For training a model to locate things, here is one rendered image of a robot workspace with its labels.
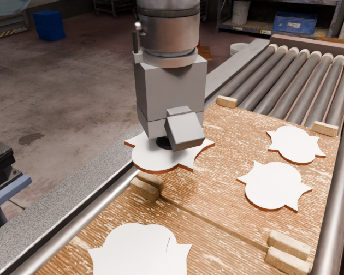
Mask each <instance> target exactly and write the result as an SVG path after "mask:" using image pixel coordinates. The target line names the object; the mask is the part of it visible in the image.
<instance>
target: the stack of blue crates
mask: <svg viewBox="0 0 344 275"><path fill-rule="evenodd" d="M33 18H34V22H35V25H36V27H35V28H36V31H37V33H38V35H39V39H42V40H47V41H54V40H58V39H61V38H65V37H66V35H65V32H64V29H63V23H62V17H61V12H59V11H51V10H45V11H40V12H37V13H33Z"/></svg>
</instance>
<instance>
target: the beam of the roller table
mask: <svg viewBox="0 0 344 275"><path fill-rule="evenodd" d="M269 42H270V41H269V40H265V39H258V38H257V39H255V40H254V41H253V42H251V43H250V44H248V45H247V46H246V47H244V48H243V49H242V50H240V51H239V52H238V53H236V54H235V55H234V56H232V57H231V58H230V59H228V60H227V61H225V62H224V63H223V64H221V65H220V66H219V67H217V68H216V69H215V70H213V71H212V72H211V73H209V74H207V76H206V87H205V101H204V103H206V102H207V101H208V100H209V99H210V98H211V97H212V96H213V95H215V94H216V93H217V92H218V91H219V90H220V89H221V88H222V87H224V86H225V85H226V84H227V83H228V82H229V81H230V80H231V79H233V78H234V77H235V76H236V75H237V74H238V73H239V72H241V71H242V70H243V69H244V68H245V67H247V66H248V65H249V64H250V63H251V62H252V61H253V60H254V59H256V58H257V57H258V56H259V55H260V54H261V53H262V52H263V51H265V50H266V48H267V47H268V46H269ZM143 131H144V129H143V127H142V125H141V124H140V125H138V126H137V127H136V128H134V129H133V130H132V131H130V132H129V133H128V134H126V135H125V136H124V137H122V138H121V139H119V140H118V141H117V142H115V143H114V144H113V145H111V146H110V147H109V148H107V149H106V150H105V151H103V152H102V153H101V154H99V155H98V156H96V157H95V158H94V159H92V160H91V161H90V162H88V163H87V164H86V165H84V166H83V167H82V168H80V169H79V170H78V171H76V172H75V173H73V174H72V175H71V176H69V177H68V178H67V179H65V180H64V181H63V182H61V183H60V184H59V185H57V186H56V187H54V188H53V189H52V190H50V191H49V192H48V193H46V194H45V195H44V196H42V197H41V198H40V199H38V200H37V201H36V202H34V203H33V204H31V205H30V206H29V207H27V208H26V209H25V210H23V211H22V212H21V213H19V214H18V215H17V216H15V217H14V218H13V219H11V220H10V221H8V222H7V223H6V224H4V225H3V226H1V227H0V275H10V274H11V273H12V272H14V271H15V270H16V269H17V268H18V267H19V266H20V265H22V264H23V263H24V262H25V261H26V260H27V259H28V258H29V257H30V256H32V255H33V254H34V253H35V252H36V251H37V250H38V249H39V248H41V247H42V246H43V245H44V244H45V243H46V242H47V241H48V240H50V239H51V238H52V237H53V236H55V235H56V234H57V233H58V232H59V231H60V230H61V229H62V228H64V227H65V226H66V225H67V224H68V223H69V222H70V221H71V220H73V219H74V218H75V217H76V216H77V215H78V214H79V213H80V212H82V211H83V210H84V209H85V208H86V207H87V206H88V205H89V204H91V203H92V202H93V201H94V200H95V199H96V198H97V197H99V196H100V195H101V194H102V193H103V192H105V191H106V190H107V189H108V188H109V187H110V186H111V185H112V184H114V183H115V182H116V181H117V180H118V179H119V178H120V177H121V176H123V175H124V174H125V173H126V172H127V171H128V170H129V169H130V168H132V167H133V166H134V164H133V162H132V150H133V148H132V147H129V146H127V145H125V144H124V140H128V139H131V138H133V137H136V136H138V135H140V134H141V133H142V132H143Z"/></svg>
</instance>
